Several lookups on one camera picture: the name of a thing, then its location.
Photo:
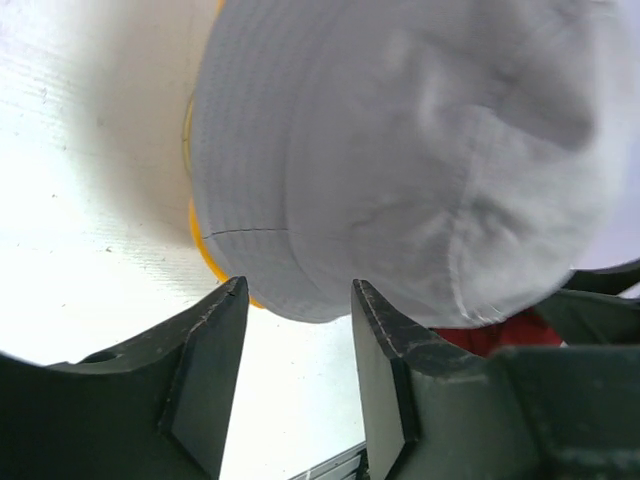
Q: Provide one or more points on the yellow bucket hat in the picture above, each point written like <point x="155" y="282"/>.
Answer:
<point x="221" y="275"/>

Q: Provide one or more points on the dark red beanie hat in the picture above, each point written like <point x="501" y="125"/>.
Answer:
<point x="525" y="328"/>

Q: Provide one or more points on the grey bucket hat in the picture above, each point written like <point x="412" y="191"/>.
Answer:
<point x="461" y="156"/>

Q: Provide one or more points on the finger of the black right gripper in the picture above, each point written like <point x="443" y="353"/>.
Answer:
<point x="589" y="309"/>

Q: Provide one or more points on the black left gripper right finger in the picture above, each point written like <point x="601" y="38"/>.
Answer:
<point x="434" y="411"/>

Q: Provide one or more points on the aluminium front rail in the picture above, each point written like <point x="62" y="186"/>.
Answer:
<point x="347" y="465"/>

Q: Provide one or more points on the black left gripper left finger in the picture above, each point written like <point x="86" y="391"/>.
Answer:
<point x="156" y="406"/>

